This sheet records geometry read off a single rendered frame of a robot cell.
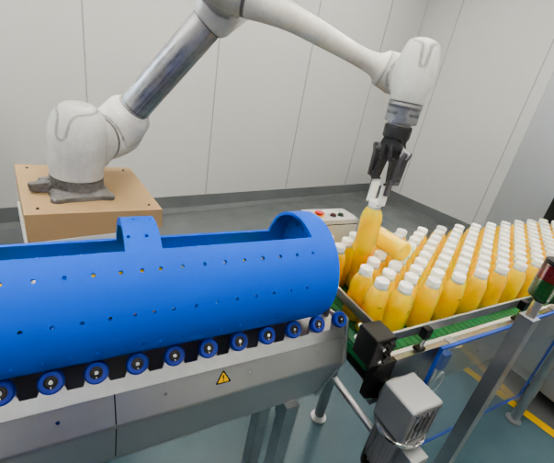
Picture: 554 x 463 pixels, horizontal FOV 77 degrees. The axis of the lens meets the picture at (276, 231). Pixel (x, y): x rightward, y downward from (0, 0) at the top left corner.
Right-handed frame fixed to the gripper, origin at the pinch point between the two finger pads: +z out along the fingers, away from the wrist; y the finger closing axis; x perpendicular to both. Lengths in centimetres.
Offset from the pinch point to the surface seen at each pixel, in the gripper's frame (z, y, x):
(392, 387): 41, 34, -10
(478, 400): 47, 43, 18
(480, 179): 54, -182, 363
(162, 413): 43, 20, -66
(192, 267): 8, 17, -60
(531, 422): 127, 33, 138
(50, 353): 20, 20, -84
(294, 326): 29.7, 16.6, -32.5
